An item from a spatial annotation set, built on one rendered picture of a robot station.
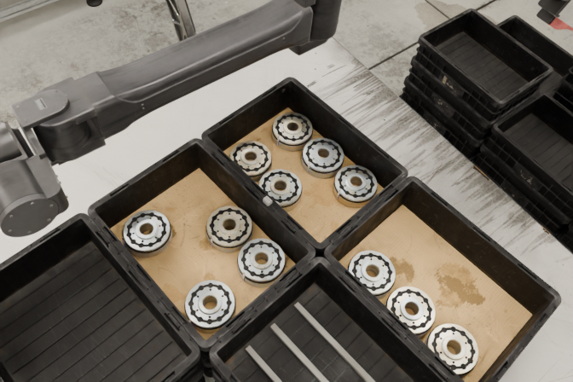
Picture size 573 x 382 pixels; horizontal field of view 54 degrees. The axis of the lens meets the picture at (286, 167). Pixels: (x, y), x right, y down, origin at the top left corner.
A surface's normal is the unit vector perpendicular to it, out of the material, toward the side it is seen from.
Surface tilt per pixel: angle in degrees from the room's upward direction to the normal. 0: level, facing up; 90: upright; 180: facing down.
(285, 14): 10
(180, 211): 0
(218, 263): 0
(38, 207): 90
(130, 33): 0
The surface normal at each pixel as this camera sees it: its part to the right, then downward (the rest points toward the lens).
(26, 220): 0.59, 0.68
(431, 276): 0.07, -0.57
